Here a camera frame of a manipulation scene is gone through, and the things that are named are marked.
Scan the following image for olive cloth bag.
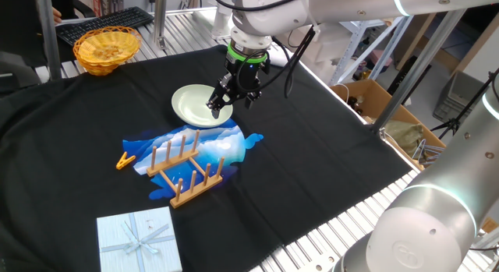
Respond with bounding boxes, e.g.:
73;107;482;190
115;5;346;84
384;119;426;156

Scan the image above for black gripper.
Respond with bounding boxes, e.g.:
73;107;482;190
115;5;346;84
205;55;272;120

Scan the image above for light blue gift box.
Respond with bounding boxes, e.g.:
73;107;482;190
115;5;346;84
96;206;183;272

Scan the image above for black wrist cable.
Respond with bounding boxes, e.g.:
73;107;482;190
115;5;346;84
233;26;317;100

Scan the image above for yellow plastic clothespin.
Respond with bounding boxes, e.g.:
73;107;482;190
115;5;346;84
115;151;137;171

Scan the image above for white metal shelf rack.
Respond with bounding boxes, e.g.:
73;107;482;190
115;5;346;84
329;16;416;86

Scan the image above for wooden peg dish rack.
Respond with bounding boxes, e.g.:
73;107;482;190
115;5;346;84
146;129;226;210

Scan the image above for brown cardboard box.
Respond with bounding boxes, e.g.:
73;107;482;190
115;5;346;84
330;78;446;171

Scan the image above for grey plastic crate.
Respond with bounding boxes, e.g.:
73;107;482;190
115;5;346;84
432;71;488;123

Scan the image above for white plastic storage box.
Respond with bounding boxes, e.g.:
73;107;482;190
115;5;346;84
286;22;354;65

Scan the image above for grey metal wire clips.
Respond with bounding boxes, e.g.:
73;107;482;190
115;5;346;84
411;138;445;166

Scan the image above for yellow wicker basket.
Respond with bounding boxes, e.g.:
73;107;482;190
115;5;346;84
73;26;142;76

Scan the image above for pale green round dish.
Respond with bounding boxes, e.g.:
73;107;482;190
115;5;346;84
171;83;234;129

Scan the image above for black tripod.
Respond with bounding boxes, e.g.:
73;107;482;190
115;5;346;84
430;67;499;140

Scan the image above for aluminium frame post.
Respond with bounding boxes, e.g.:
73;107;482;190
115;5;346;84
372;9;467;132
153;0;168;51
34;0;63;80

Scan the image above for black cloth with blue print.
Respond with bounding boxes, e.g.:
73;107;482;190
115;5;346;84
0;44;414;272

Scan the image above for black computer keyboard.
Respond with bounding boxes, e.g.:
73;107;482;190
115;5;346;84
55;5;155;47

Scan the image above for green adapter ring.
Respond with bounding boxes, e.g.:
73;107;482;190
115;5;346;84
227;44;270;65

